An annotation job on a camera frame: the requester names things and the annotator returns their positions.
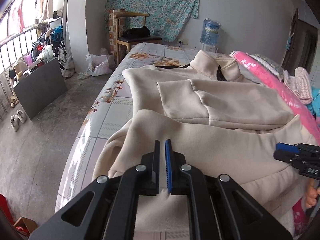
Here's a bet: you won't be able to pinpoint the cream jacket with black trim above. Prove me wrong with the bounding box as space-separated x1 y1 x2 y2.
93 51 317 235

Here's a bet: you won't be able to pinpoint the black clothes on chair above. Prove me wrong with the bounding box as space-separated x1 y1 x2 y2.
121 26 151 40

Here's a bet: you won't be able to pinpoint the person's right hand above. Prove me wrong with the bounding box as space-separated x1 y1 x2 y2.
305 178 319 209

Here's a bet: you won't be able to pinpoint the pink floral blanket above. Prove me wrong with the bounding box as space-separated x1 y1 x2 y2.
230 51 319 237

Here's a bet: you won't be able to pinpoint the teal cartoon blanket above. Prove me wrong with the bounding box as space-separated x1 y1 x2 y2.
307 87 320 118

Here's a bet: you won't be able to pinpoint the pink checkered cloth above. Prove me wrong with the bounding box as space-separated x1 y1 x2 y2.
283 67 313 105

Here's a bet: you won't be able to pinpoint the green lace-edged pillow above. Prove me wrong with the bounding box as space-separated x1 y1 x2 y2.
250 54 284 81

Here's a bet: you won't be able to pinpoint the cardboard box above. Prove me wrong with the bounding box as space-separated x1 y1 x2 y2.
13 217 38 237

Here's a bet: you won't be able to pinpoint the red paper bag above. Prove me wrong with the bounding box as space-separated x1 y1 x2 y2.
0 194 15 225

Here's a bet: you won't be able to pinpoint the floral plaid bed sheet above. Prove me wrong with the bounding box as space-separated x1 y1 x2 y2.
54 42 251 240

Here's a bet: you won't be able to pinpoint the white water dispenser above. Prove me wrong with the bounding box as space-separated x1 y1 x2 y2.
201 43 218 53

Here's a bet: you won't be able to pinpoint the beige shoe pair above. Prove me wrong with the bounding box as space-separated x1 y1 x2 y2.
10 110 27 132

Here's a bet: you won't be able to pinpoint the blue water bottle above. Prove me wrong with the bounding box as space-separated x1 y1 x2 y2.
200 18 221 47

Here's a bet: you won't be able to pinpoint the dark grey cabinet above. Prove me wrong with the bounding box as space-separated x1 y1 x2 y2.
13 57 67 119

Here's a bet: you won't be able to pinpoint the white plastic bag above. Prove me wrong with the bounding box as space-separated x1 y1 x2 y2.
86 54 114 77

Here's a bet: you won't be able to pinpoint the wooden chair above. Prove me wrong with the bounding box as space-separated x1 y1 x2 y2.
107 9 162 64

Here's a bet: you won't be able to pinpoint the bicycle with blue bag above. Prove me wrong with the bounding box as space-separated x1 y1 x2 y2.
32 24 68 71

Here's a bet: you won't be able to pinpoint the metal balcony railing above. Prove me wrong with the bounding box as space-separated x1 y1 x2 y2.
1 24 39 119

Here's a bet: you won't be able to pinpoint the teal floral wall cloth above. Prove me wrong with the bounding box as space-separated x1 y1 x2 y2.
105 0 200 42

